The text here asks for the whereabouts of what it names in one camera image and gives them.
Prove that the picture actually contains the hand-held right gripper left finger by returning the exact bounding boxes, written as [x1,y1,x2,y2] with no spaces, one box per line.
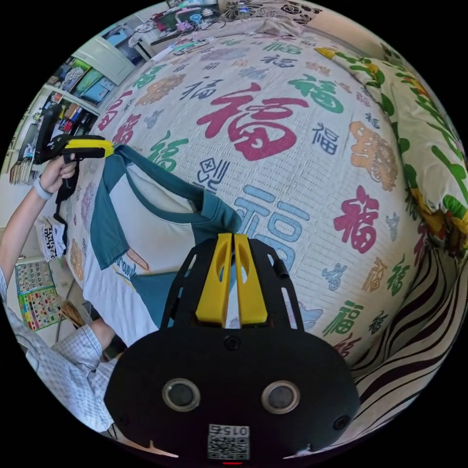
[195,232,233,327]

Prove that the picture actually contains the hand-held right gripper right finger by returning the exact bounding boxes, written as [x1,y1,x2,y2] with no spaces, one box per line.
[234,233,268,327]

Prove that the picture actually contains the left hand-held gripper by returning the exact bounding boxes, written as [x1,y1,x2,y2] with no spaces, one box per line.
[34,134,116,204]

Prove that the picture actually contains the white T-shirt with green sleeves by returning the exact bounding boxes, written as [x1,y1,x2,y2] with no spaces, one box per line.
[82,144,243,348]

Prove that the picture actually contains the person's left forearm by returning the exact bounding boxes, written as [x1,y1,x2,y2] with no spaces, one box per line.
[0,176,56,280]

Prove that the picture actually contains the person's right forearm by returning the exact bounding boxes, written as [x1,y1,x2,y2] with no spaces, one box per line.
[89,317,129,363]

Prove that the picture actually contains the person's left hand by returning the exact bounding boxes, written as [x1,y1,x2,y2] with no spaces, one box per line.
[39,157,79,195]

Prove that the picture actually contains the shelf with books and boxes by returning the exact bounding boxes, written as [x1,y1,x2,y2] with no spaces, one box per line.
[7,58,118,186]

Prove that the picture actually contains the white cupboard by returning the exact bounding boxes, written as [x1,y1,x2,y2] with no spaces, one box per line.
[72,26,148,87]

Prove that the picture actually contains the bed with printed sheet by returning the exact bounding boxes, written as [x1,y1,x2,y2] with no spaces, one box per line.
[58,21,438,368]

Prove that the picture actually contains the cluttered desk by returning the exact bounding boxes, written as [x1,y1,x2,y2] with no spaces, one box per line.
[131,0,228,49]

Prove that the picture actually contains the colourful chart poster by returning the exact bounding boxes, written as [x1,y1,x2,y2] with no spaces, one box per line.
[14,261,63,332]

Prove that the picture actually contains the striped dark white blanket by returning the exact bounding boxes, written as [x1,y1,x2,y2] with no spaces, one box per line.
[349,219,468,441]

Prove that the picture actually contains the person's body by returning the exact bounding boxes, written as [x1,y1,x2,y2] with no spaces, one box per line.
[0,267,123,434]

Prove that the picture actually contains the beige pink blanket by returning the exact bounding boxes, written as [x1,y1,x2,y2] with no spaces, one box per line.
[197,17,306,39]

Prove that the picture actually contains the black floral curtain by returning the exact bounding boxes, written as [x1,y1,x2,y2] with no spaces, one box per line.
[222,0,327,27]

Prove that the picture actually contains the floral green yellow quilt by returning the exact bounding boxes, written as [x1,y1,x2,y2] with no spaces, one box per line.
[315,44,468,258]

